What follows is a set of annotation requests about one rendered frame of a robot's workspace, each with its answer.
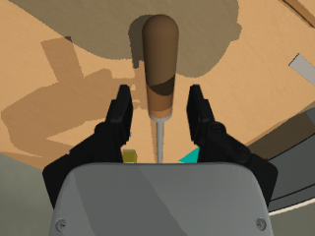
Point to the teal flat square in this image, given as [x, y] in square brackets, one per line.
[191, 157]

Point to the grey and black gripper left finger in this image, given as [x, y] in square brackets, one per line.
[102, 146]

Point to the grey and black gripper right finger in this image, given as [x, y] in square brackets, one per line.
[222, 147]

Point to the brown wooden handle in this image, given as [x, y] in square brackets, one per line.
[160, 34]

